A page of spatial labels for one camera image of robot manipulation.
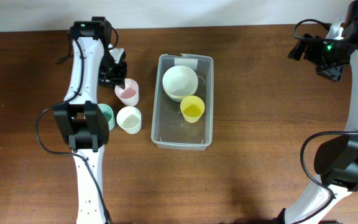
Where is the yellow plastic bowl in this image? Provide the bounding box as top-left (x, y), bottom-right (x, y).
top-left (163, 89), bottom-right (196, 102)

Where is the white plastic bowl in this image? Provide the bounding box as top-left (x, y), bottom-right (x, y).
top-left (162, 65), bottom-right (198, 91)

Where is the green plastic bowl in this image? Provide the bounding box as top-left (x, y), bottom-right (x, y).
top-left (168, 95), bottom-right (183, 102)

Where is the yellow plastic cup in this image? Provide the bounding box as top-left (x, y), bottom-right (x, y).
top-left (180, 96), bottom-right (205, 123)

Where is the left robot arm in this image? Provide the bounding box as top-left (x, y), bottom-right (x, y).
top-left (53, 17), bottom-right (127, 223)

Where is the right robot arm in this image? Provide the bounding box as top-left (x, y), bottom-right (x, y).
top-left (274, 0), bottom-right (358, 223)

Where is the clear plastic container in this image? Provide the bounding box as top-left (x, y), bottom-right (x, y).
top-left (151, 54), bottom-right (214, 151)

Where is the pink plastic cup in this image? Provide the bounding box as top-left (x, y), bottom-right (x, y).
top-left (114, 78), bottom-right (139, 106)

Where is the green plastic cup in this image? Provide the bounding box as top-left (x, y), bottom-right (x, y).
top-left (98, 103), bottom-right (116, 131)

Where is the cream plastic cup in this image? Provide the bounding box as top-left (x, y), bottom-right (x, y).
top-left (116, 106), bottom-right (142, 134)

